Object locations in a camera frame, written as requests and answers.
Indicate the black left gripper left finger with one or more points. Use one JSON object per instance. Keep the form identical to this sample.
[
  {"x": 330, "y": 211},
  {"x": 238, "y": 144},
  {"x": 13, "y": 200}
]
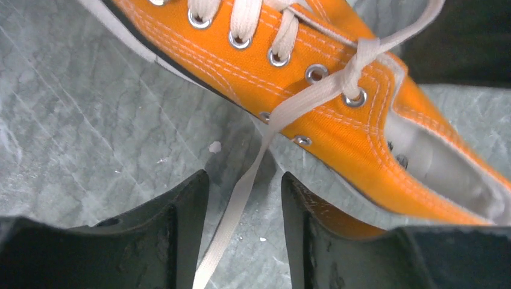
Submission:
[{"x": 154, "y": 245}]

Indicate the orange canvas sneaker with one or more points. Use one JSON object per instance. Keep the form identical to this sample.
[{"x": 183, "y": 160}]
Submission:
[{"x": 314, "y": 72}]

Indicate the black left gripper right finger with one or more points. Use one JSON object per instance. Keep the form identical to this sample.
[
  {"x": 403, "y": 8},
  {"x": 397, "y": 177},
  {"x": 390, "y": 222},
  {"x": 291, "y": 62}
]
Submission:
[{"x": 328, "y": 248}]

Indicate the white shoelace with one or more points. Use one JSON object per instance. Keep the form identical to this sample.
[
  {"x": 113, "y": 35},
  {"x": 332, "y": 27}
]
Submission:
[{"x": 243, "y": 26}]

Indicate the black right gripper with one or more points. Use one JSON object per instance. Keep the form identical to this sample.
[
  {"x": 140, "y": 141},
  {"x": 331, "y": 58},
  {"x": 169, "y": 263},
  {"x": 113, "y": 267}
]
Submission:
[{"x": 467, "y": 44}]

